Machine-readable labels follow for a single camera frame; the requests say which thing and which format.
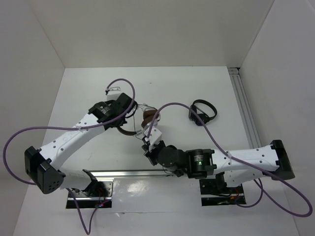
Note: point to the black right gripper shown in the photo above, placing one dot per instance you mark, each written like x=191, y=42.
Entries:
x=149, y=153

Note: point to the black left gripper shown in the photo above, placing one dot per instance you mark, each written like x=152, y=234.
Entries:
x=124, y=121

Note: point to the brown silver headphones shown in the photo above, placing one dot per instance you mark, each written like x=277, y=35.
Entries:
x=147, y=115

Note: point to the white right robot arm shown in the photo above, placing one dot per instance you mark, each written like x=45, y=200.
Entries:
x=230, y=168

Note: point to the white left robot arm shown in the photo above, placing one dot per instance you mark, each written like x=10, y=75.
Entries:
x=44, y=165

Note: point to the large black wrapped headphones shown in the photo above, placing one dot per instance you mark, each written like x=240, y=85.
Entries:
x=197, y=115

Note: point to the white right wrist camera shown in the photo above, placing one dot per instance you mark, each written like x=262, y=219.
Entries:
x=154, y=137

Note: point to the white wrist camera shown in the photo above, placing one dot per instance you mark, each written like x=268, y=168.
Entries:
x=154, y=137
x=113, y=93

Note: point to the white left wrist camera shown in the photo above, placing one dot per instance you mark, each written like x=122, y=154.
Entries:
x=113, y=93

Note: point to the aluminium table rail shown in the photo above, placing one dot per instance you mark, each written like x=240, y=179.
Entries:
x=126, y=174

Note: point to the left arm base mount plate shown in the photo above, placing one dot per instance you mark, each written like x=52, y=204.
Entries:
x=101, y=196

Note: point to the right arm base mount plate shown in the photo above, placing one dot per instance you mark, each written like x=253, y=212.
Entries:
x=211, y=195

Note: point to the aluminium side rail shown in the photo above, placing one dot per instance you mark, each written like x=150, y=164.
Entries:
x=243, y=104

